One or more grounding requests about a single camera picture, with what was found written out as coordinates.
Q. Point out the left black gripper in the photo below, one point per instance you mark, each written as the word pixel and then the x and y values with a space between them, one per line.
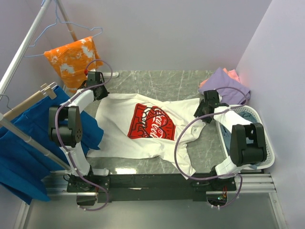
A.
pixel 105 93

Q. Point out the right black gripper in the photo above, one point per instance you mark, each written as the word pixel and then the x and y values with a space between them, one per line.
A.
pixel 198 112

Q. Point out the white Coca-Cola t-shirt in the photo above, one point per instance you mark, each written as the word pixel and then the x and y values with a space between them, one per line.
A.
pixel 139 127

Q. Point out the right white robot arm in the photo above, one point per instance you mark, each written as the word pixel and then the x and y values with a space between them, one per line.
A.
pixel 247 143

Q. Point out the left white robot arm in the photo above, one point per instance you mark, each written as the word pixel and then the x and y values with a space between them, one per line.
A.
pixel 65 128

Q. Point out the orange white tie-dye garment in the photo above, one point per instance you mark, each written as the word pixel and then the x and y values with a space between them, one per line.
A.
pixel 71 60

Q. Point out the folded purple t-shirt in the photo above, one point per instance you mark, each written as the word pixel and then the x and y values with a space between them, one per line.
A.
pixel 231 91

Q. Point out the blue-grey garment in basket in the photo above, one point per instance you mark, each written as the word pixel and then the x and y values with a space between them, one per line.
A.
pixel 226 135

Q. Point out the folded pink t-shirt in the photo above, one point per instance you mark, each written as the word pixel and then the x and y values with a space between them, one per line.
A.
pixel 232 74

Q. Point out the wooden clip hanger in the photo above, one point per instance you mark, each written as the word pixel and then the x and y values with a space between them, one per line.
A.
pixel 45 91

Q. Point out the white laundry basket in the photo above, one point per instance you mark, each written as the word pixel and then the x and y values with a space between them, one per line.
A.
pixel 270 153

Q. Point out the metal clothes rack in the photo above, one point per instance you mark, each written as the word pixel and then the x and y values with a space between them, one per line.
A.
pixel 16 59

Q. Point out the blue hanging garment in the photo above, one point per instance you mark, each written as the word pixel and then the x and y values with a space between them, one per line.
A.
pixel 22 167

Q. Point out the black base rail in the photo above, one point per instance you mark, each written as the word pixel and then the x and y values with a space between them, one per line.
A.
pixel 145 187

